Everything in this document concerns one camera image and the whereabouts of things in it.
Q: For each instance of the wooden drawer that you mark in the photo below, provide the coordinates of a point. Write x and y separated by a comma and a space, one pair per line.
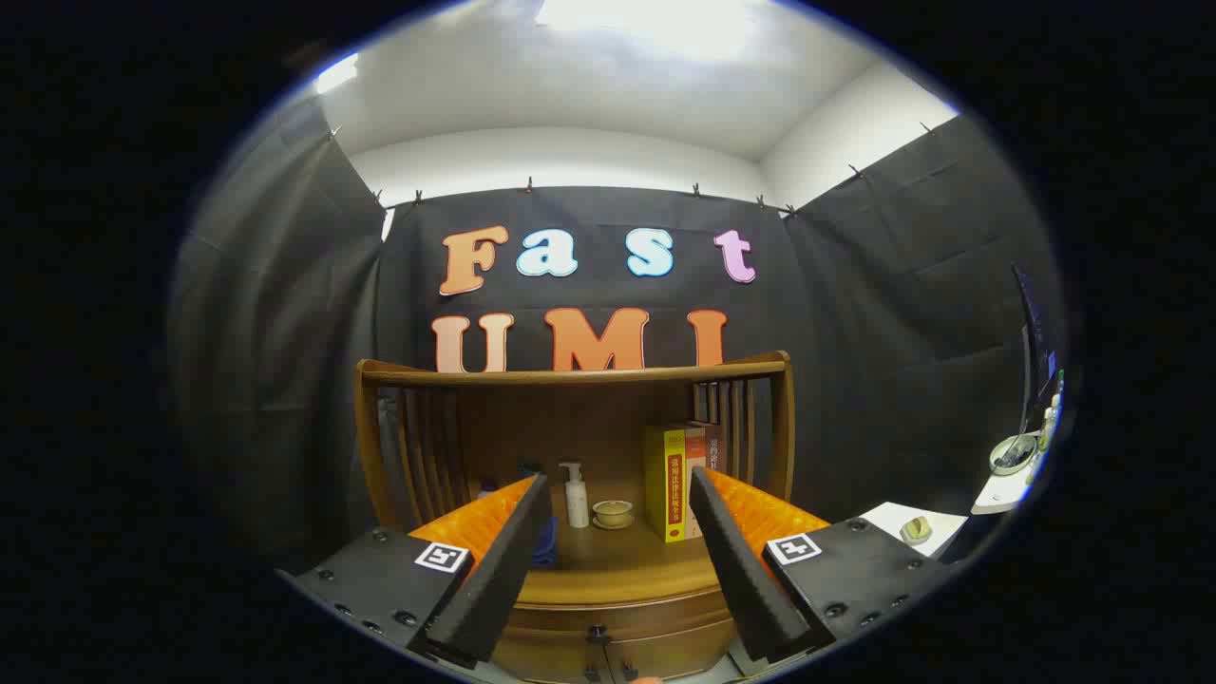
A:
655, 622

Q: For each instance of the grey bowl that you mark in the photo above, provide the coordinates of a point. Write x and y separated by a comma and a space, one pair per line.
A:
1012, 454

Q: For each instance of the wooden cabinet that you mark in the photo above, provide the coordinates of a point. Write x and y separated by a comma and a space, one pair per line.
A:
570, 418

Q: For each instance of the ceiling light panel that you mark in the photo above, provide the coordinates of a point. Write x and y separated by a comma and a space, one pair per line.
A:
655, 21

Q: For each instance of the brown book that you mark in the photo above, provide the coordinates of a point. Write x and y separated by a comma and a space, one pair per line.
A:
713, 446

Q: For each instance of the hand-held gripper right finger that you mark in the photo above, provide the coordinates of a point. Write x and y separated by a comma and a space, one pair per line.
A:
750, 579

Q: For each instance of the white side table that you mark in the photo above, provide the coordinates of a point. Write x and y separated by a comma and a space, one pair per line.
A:
997, 494

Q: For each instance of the white pump bottle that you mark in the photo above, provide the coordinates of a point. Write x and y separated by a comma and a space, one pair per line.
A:
577, 503

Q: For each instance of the dark monitor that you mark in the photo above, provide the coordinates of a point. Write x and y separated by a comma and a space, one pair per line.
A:
1034, 342

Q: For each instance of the wooden countertop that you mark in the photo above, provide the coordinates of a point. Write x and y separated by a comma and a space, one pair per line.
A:
617, 560

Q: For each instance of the yellow book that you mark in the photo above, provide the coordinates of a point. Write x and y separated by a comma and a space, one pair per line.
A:
665, 484

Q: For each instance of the white orange book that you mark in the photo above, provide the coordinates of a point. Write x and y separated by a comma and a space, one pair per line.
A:
694, 451

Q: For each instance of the beige lidded bowl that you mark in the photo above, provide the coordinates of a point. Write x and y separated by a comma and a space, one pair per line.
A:
613, 513

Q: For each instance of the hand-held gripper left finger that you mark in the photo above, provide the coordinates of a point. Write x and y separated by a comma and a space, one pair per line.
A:
503, 579

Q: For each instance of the white drawer unit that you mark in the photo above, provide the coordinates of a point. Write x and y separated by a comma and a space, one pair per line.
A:
888, 518

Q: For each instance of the pale tape roll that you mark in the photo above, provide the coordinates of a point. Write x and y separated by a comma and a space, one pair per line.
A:
916, 529

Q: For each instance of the blue towel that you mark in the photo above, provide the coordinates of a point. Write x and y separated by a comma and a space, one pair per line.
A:
546, 543

